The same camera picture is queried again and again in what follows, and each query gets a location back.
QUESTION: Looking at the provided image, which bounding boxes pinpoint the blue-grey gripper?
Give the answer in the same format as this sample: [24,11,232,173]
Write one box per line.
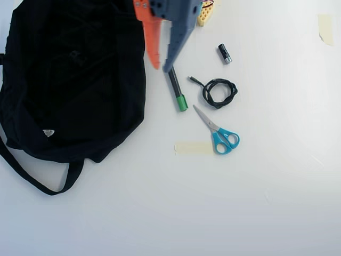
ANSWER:
[133,0,203,74]

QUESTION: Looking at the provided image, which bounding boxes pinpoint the yellow perforated robot base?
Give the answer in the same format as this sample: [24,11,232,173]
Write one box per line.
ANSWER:
[196,0,222,28]

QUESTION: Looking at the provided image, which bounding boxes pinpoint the black fabric bag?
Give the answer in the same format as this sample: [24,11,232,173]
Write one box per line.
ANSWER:
[0,0,147,197]

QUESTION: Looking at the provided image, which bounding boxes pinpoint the black marker with green cap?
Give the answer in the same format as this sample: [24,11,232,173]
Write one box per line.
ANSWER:
[167,66,189,112]

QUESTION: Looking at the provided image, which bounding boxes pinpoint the small black cylindrical battery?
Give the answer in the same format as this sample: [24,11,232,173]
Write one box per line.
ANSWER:
[217,43,233,65]

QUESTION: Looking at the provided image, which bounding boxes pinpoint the wide beige masking tape strip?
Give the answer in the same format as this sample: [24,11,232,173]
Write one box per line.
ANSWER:
[174,141,214,156]

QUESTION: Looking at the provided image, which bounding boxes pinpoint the torn beige masking tape piece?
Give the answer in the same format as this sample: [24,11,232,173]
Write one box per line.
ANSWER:
[317,14,334,45]

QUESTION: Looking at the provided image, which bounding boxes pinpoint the black coiled cable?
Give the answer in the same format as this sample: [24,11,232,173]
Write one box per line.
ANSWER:
[188,75,239,110]

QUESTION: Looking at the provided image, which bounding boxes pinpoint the blue handled scissors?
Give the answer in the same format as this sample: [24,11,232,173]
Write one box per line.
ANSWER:
[192,104,240,155]

